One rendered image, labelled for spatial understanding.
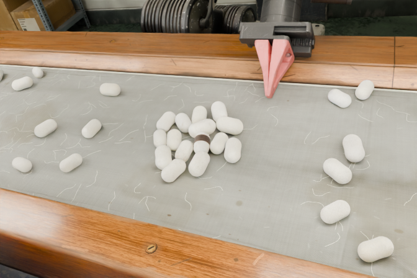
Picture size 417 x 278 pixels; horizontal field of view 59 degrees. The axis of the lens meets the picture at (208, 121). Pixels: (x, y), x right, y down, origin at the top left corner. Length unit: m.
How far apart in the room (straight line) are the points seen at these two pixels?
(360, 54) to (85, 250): 0.46
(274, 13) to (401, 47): 0.20
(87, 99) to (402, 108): 0.48
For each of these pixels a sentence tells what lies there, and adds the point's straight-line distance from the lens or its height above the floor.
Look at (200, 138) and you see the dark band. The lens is 0.47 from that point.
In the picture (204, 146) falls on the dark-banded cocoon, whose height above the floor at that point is 0.76.
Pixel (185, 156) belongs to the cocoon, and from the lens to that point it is 0.47.
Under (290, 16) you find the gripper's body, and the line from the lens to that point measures 0.56.
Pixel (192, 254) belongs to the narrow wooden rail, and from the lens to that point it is 0.36.
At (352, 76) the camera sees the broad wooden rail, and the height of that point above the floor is 0.75.
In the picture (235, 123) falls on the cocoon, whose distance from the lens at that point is 0.49.
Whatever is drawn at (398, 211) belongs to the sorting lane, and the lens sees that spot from 0.42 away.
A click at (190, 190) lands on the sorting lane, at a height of 0.74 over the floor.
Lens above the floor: 1.06
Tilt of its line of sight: 38 degrees down
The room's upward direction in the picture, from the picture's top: 12 degrees counter-clockwise
